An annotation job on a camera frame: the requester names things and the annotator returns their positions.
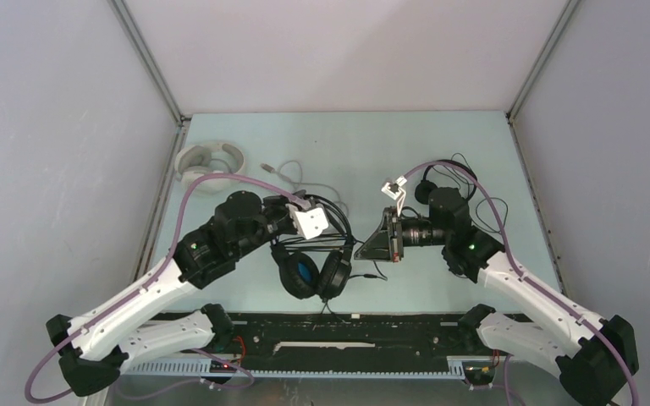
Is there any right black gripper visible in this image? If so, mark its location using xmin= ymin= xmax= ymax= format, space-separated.
xmin=354 ymin=207 xmax=449 ymax=264

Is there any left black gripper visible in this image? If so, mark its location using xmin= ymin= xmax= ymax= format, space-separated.
xmin=233 ymin=190 xmax=306 ymax=258

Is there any small black on-ear headphones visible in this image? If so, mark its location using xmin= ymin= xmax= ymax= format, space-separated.
xmin=414 ymin=152 xmax=502 ymax=235

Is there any black headset with blue band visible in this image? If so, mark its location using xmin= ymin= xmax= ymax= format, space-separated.
xmin=270 ymin=194 xmax=360 ymax=321

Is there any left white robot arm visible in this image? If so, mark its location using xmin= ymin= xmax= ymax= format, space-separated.
xmin=46 ymin=191 xmax=311 ymax=397

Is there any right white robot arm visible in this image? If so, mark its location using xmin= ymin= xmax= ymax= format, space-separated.
xmin=355 ymin=184 xmax=639 ymax=405

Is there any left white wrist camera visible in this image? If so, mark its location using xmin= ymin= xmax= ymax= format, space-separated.
xmin=286 ymin=204 xmax=329 ymax=240

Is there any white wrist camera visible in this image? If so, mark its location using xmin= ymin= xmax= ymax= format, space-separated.
xmin=381 ymin=176 xmax=408 ymax=217
xmin=286 ymin=204 xmax=329 ymax=240

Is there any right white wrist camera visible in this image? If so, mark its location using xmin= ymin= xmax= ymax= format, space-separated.
xmin=381 ymin=176 xmax=408 ymax=217

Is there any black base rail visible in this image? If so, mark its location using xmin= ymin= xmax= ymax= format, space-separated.
xmin=134 ymin=311 xmax=528 ymax=373

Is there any left aluminium frame post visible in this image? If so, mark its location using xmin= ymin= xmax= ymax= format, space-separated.
xmin=107 ymin=0 xmax=186 ymax=127

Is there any aluminium frame post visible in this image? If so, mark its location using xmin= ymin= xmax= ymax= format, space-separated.
xmin=107 ymin=0 xmax=186 ymax=127
xmin=506 ymin=0 xmax=582 ymax=125

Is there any right aluminium frame post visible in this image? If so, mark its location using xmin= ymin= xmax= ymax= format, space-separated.
xmin=506 ymin=0 xmax=582 ymax=125

